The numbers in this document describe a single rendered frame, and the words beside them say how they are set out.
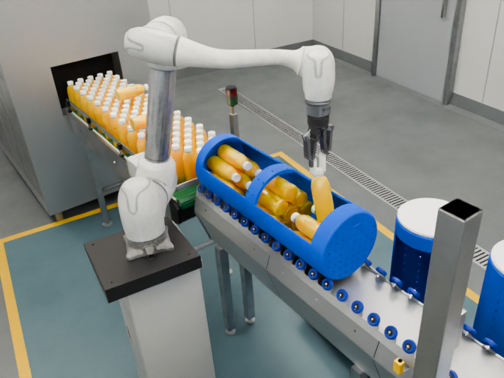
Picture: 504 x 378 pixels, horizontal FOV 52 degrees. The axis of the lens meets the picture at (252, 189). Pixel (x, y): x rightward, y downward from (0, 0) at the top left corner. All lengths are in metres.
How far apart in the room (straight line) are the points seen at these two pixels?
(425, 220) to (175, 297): 1.05
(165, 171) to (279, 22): 5.56
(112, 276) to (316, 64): 1.03
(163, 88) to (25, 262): 2.37
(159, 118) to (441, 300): 1.25
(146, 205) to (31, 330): 1.73
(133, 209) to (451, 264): 1.21
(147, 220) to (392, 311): 0.94
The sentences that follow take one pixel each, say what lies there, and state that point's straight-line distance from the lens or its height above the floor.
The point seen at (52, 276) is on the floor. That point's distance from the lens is 3.83.
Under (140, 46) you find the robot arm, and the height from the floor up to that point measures 1.81.
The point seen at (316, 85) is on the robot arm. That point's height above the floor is 1.68.
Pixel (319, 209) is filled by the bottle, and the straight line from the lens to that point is 1.92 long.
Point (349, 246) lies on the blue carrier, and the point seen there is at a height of 1.10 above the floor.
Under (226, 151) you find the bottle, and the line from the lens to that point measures 2.38.
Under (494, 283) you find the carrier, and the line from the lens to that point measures 2.06.
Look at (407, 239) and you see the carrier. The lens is 2.16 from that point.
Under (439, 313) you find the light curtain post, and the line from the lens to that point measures 1.19.
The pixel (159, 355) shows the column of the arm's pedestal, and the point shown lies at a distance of 2.28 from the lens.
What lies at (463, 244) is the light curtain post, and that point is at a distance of 1.07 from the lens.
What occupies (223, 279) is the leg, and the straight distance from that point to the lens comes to 2.80.
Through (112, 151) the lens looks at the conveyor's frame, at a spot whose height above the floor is 0.89.
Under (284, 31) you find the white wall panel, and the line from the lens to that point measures 7.54.
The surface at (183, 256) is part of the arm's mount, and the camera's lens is 1.97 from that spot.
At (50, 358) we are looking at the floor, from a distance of 3.27.
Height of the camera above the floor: 2.27
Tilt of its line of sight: 32 degrees down
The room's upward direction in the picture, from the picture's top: 4 degrees counter-clockwise
